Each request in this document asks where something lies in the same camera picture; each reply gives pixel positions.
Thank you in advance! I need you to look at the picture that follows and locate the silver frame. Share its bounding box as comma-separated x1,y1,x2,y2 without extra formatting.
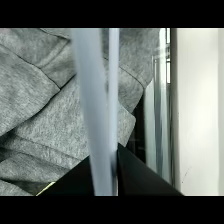
151,28,176,188

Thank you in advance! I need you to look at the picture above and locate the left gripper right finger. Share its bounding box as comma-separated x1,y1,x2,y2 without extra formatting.
116,143,184,197

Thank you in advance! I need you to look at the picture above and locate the grey garment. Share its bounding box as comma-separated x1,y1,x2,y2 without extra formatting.
0,28,162,197

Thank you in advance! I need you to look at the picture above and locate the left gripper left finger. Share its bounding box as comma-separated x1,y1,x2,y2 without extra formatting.
36,155,96,197

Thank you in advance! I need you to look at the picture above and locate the white strip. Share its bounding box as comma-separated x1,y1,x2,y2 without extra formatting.
70,28,120,197

